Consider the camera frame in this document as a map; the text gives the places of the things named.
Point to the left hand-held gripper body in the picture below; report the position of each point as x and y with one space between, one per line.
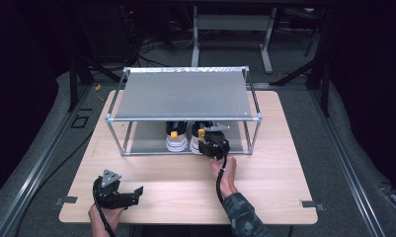
106 197

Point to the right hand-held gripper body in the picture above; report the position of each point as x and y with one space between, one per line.
217 148

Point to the navy white sneaker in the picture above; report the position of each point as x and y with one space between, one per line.
195 146
176 143

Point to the grey metal shoe rack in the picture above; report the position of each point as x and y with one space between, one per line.
185 95

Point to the person's left hand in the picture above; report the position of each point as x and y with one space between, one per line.
115 217

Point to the person's right hand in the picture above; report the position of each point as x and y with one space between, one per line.
228 174

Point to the small yellow floor object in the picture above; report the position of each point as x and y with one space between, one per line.
97 88

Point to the black tripod stand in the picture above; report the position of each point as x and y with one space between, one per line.
83 74

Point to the black metal stand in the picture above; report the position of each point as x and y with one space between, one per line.
317 70

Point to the grey metal table bracket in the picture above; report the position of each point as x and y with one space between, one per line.
312 204
65 200

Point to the aluminium floor rail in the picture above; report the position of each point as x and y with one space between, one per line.
37 168
347 161

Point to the white metal desk frame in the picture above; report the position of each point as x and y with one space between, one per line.
231 23

